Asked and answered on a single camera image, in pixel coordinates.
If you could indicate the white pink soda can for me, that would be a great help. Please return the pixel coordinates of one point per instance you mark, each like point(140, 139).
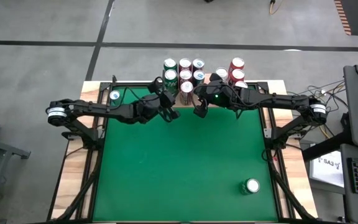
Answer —
point(222, 73)

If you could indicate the wooden shelf black metal frame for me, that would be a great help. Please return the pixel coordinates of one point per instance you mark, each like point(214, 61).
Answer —
point(247, 99)

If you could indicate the white paper sign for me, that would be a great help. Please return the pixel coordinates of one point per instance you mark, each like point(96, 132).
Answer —
point(326, 172)

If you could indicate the green table mat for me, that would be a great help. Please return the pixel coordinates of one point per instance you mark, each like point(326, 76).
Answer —
point(172, 186)

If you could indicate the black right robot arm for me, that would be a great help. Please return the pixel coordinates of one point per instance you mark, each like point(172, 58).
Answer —
point(291, 102)

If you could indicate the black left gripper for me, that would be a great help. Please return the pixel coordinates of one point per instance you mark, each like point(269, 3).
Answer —
point(158, 99)

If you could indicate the black desk support bar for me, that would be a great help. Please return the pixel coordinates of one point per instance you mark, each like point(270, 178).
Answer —
point(325, 146)

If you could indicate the black metal table frame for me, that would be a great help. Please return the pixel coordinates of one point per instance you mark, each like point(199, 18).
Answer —
point(129, 84)

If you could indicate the blue slim energy drink can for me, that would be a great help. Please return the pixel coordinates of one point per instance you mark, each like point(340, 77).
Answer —
point(198, 63)
point(114, 95)

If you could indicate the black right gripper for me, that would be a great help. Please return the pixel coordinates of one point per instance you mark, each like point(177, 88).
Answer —
point(225, 96)

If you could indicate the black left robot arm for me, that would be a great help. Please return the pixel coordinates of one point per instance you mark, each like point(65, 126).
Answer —
point(89, 109)

